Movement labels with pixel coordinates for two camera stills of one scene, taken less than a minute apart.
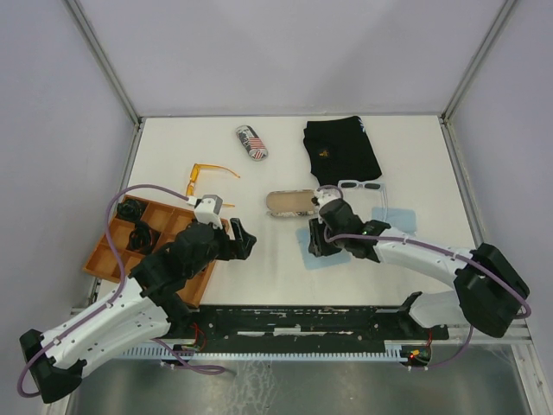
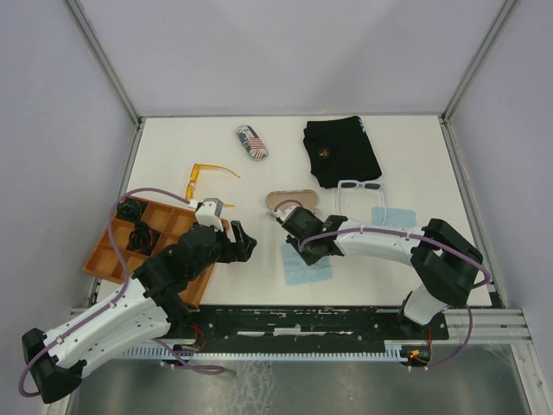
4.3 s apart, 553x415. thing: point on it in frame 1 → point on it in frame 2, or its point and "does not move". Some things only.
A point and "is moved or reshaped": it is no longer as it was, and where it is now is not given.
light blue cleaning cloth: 311,261 is moved or reshaped
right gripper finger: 318,244 does not move
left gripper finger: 244,241 does not move
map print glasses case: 290,202 does not move
